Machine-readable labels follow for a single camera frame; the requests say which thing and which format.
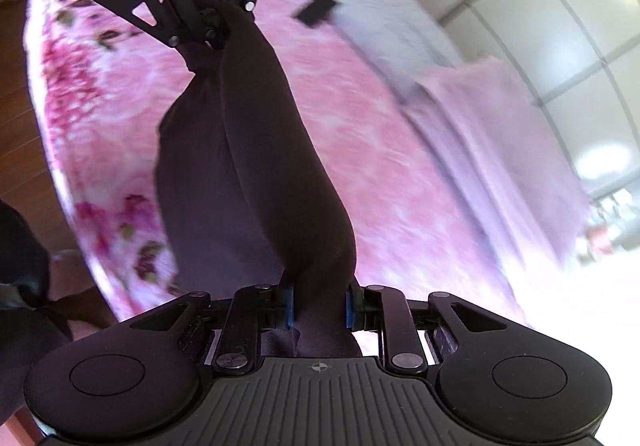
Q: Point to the small black square object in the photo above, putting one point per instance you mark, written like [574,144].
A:
[315,12]

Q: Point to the pink floral blanket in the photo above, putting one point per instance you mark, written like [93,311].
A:
[100,88]

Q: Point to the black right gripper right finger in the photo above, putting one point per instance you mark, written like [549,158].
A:
[498,379]

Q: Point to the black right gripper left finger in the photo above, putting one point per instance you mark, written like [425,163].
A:
[145,379]

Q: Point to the folded pink quilt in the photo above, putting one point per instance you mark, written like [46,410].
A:
[499,150]

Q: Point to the white wardrobe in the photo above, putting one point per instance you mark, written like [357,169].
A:
[580,60]

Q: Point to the light striped bed sheet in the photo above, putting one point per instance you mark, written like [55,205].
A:
[397,37]

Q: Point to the dark brown garment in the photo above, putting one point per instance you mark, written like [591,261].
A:
[244,196]

